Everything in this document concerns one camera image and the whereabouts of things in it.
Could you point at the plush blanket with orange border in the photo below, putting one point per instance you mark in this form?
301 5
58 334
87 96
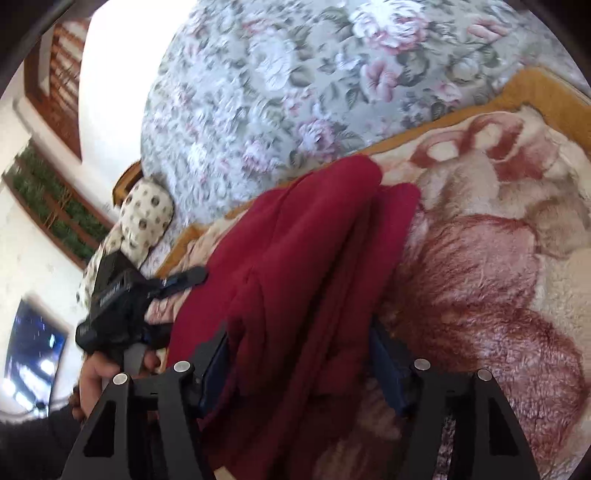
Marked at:
485 254

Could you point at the green plant wall panel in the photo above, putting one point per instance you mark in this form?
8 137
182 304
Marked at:
55 212

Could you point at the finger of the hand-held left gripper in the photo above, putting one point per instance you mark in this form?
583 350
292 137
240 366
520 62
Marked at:
157 334
184 277

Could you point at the cream spotted pillow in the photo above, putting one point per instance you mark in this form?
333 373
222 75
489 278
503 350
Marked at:
145 212

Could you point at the window with wooden grille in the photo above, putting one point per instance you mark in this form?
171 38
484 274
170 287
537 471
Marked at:
60 92

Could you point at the floral bed sheet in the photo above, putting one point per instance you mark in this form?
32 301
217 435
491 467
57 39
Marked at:
277 92

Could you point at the television screen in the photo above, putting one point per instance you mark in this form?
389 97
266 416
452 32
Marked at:
32 350

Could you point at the person's left forearm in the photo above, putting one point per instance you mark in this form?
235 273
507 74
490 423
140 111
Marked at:
32 447

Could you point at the person's left hand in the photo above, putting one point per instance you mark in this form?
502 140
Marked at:
99 374

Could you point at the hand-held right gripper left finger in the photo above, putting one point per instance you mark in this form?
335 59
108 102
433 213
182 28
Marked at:
213 374

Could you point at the dark red garment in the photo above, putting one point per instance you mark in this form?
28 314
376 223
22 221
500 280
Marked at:
300 277

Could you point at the wooden chair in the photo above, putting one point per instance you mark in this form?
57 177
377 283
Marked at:
125 177

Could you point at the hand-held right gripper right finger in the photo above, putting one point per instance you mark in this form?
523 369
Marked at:
388 369

